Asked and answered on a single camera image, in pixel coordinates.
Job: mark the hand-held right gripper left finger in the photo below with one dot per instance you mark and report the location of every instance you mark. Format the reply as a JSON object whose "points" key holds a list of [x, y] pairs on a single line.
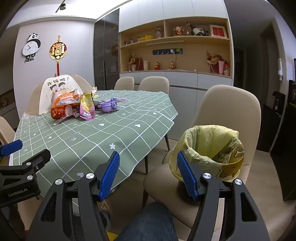
{"points": [[109, 173]]}

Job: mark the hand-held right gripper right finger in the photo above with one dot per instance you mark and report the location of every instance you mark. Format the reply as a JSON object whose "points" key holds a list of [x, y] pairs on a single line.
{"points": [[187, 176]]}

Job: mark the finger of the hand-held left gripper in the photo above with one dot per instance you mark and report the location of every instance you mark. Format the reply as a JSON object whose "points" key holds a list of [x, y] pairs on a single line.
{"points": [[39, 157], [11, 147]]}

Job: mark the trash bin with yellow bag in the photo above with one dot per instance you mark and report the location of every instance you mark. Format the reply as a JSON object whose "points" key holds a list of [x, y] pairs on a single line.
{"points": [[208, 143]]}

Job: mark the beige dining chair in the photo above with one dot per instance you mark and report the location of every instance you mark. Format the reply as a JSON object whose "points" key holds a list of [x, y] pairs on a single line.
{"points": [[235, 109], [5, 129], [123, 83], [153, 84], [33, 99]]}

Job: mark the green checked tablecloth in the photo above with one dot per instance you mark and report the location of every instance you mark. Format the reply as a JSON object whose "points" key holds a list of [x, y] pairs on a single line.
{"points": [[92, 134]]}

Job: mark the orange snack bag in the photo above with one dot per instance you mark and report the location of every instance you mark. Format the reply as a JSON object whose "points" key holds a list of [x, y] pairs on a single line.
{"points": [[62, 102]]}

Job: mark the person's leg in jeans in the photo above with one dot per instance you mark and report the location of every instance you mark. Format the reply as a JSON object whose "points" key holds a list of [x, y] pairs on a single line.
{"points": [[148, 222]]}

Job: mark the purple plastic box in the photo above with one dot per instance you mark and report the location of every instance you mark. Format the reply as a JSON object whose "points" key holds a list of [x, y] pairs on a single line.
{"points": [[108, 105]]}

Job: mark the pink and yellow snack pouch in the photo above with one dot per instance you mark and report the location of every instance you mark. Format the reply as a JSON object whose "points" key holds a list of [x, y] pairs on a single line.
{"points": [[87, 106]]}

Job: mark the printed cream food cover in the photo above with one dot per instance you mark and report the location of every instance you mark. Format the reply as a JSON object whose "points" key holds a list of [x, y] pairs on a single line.
{"points": [[57, 85]]}

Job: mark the red round hanging ornament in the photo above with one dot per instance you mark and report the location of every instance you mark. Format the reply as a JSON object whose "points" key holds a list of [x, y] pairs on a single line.
{"points": [[57, 50]]}

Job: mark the jar with red lid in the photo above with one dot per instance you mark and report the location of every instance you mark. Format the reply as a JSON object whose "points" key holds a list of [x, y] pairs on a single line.
{"points": [[226, 70]]}

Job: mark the white cup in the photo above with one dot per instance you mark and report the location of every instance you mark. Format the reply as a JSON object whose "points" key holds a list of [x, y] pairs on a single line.
{"points": [[146, 65]]}

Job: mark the red and gold gift bag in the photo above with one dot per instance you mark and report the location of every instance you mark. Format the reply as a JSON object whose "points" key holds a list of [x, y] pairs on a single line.
{"points": [[136, 63]]}

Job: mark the dark glass cabinet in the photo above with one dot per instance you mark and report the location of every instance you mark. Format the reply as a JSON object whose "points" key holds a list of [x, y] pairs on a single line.
{"points": [[106, 51]]}

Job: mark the black power strip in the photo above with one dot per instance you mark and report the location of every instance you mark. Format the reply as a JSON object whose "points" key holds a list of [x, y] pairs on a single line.
{"points": [[161, 52]]}

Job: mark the yellow toy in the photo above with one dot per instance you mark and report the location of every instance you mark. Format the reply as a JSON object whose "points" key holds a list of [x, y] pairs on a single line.
{"points": [[146, 38]]}

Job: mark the panda figure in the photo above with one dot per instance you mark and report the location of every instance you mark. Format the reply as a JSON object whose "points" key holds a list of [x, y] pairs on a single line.
{"points": [[198, 31]]}

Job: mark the small red figurine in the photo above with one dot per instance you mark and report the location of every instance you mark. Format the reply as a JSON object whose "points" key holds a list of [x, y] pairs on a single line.
{"points": [[178, 30]]}

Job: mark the glass jar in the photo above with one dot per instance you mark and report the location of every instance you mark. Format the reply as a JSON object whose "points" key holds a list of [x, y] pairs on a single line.
{"points": [[159, 33]]}

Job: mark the red framed picture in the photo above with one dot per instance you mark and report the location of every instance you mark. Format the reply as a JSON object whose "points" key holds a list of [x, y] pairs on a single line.
{"points": [[218, 31]]}

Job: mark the ceiling track light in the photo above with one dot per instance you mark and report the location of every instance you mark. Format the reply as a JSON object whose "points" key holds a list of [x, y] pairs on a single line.
{"points": [[62, 6]]}

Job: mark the panda wall clock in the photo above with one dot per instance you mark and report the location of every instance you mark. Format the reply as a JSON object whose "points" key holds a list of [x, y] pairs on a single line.
{"points": [[31, 47]]}

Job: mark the wooden wall shelf cabinet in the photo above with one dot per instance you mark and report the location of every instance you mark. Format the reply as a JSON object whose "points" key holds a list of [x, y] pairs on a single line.
{"points": [[192, 58]]}

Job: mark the white wall device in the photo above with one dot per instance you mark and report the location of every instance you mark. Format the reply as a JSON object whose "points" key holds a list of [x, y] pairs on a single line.
{"points": [[280, 68]]}

